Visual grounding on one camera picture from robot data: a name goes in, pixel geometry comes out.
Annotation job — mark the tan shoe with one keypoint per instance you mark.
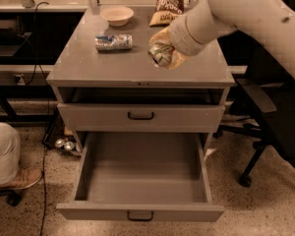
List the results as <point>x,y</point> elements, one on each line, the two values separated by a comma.
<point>24,179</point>

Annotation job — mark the black chair caster left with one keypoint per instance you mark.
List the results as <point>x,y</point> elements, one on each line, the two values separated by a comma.
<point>13,199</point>

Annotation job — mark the black office chair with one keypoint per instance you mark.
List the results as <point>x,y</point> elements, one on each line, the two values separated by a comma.
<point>266,95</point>

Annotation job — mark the open grey bottom drawer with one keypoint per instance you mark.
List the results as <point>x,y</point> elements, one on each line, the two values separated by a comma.
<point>160,172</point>

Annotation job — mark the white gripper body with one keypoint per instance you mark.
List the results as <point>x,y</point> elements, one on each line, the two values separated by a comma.
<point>180,36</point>

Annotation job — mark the black drawer handle upper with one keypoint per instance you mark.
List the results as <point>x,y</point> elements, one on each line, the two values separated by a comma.
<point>144,117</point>

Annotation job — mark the black drawer handle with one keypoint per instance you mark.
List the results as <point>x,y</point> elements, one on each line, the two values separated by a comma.
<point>144,117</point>
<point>140,216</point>

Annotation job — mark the green white 7up can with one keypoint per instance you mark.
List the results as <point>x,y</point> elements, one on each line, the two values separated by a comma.
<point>161,54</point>

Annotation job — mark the black drawer handle lower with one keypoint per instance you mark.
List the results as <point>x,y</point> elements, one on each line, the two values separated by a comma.
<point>140,216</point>

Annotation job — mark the person leg beige trousers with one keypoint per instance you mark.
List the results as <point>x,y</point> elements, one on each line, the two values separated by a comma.
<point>10,149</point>

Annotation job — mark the wall power outlet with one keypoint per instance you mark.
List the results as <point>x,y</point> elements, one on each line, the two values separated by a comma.
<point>19,80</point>

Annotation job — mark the grey drawer cabinet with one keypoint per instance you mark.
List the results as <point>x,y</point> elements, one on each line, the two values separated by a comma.
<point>83,75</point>

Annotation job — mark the brown chip bag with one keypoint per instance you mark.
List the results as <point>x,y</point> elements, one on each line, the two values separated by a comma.
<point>166,11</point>

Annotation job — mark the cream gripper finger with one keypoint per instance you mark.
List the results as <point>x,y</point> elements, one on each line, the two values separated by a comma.
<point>177,59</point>
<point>162,37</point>

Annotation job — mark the blue silver soda can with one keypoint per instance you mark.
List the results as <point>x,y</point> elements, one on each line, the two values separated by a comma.
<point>113,42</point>

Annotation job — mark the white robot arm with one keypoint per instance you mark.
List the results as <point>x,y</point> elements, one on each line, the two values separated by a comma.
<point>269,22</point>

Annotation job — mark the white paper bowl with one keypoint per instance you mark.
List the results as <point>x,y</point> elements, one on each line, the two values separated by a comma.
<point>117,16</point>

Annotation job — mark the closed grey upper drawer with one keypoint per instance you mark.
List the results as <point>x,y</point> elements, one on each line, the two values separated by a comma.
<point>167,118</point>

